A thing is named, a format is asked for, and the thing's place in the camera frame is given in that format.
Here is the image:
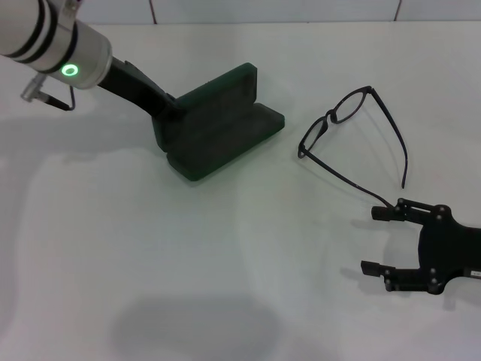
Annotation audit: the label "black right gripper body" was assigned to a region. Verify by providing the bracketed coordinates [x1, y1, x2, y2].
[418, 205, 481, 296]

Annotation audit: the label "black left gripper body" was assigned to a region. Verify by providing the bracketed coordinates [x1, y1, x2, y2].
[98, 56, 178, 118]

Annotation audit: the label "green glasses case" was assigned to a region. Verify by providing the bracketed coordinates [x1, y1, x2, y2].
[152, 62, 286, 184]

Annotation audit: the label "black glasses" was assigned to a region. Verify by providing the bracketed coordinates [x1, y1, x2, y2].
[298, 85, 410, 208]

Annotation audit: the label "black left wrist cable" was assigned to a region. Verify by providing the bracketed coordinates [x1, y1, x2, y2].
[20, 73, 75, 111]

